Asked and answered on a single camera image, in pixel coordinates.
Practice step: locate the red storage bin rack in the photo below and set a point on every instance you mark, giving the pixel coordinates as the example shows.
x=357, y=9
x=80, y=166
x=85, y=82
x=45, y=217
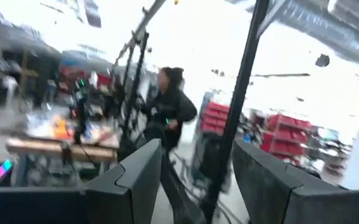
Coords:
x=286, y=137
x=215, y=118

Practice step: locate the orange box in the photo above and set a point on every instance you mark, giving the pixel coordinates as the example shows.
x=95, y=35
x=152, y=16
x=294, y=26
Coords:
x=61, y=129

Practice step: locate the pink cyan light strip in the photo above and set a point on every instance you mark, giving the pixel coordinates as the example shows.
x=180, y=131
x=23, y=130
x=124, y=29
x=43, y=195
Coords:
x=0, y=171

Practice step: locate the black rig post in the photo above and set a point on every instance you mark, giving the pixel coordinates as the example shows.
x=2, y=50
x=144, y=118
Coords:
x=238, y=102

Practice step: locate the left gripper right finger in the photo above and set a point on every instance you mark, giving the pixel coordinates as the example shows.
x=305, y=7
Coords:
x=275, y=199

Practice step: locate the black background rig frame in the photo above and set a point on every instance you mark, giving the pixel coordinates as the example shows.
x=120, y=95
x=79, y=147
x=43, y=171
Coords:
x=134, y=93

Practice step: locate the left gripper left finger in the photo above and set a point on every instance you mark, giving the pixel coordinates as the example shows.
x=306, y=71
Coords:
x=126, y=199

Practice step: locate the person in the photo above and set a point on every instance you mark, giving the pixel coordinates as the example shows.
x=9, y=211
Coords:
x=170, y=112

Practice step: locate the wooden workbench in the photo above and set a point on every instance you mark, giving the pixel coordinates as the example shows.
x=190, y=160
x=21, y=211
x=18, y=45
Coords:
x=48, y=147

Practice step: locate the black ceiling-mounted device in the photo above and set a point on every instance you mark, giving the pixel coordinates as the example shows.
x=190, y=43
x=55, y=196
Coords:
x=322, y=60

